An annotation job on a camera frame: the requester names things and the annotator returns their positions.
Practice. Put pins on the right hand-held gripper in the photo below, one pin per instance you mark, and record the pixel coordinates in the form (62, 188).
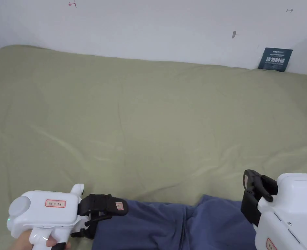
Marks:
(286, 221)

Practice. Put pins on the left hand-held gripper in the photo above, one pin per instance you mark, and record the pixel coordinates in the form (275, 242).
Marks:
(36, 211)

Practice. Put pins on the dark blue garment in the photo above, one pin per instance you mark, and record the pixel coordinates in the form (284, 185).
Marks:
(169, 226)

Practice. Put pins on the person's left hand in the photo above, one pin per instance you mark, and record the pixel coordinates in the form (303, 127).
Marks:
(20, 241)

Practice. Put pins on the bed with pale green sheet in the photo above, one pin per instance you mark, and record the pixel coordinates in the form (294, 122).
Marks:
(143, 117)

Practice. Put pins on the dark blue printed card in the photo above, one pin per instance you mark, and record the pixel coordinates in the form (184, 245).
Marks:
(274, 60)

